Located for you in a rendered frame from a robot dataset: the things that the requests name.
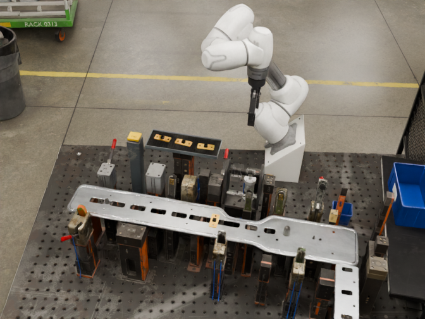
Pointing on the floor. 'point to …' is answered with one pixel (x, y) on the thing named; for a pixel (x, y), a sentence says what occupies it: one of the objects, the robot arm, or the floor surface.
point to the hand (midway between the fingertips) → (253, 114)
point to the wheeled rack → (59, 8)
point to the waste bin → (10, 76)
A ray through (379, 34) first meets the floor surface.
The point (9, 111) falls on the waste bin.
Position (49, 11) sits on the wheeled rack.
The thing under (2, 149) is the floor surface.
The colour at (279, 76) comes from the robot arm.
